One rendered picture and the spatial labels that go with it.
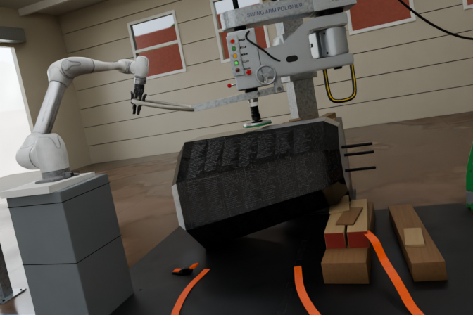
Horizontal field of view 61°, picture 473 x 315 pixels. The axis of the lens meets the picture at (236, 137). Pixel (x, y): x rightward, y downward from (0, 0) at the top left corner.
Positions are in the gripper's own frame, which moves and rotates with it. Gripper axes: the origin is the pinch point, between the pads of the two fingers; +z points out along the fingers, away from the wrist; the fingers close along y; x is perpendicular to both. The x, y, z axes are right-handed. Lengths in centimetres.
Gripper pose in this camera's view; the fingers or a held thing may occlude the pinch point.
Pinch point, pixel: (136, 110)
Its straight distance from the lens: 322.0
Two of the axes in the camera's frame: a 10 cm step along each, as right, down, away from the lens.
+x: 2.8, -0.7, 9.6
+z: -1.5, 9.8, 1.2
